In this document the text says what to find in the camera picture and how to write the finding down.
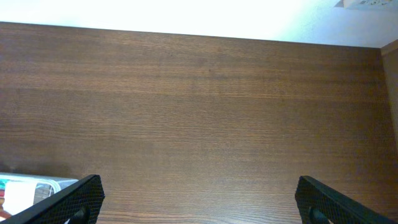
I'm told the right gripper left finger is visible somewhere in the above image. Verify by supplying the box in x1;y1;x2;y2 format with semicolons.
3;174;105;224

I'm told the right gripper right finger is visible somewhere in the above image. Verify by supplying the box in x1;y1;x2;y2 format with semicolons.
295;175;397;224

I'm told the screwdriver set clear pack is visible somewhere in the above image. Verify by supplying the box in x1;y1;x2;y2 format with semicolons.
1;179;37;221

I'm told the clear plastic container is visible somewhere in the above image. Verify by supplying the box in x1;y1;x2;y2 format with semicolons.
1;172;78;205

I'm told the white wall thermostat panel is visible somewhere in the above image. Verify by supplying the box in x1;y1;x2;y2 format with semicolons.
335;0;397;11

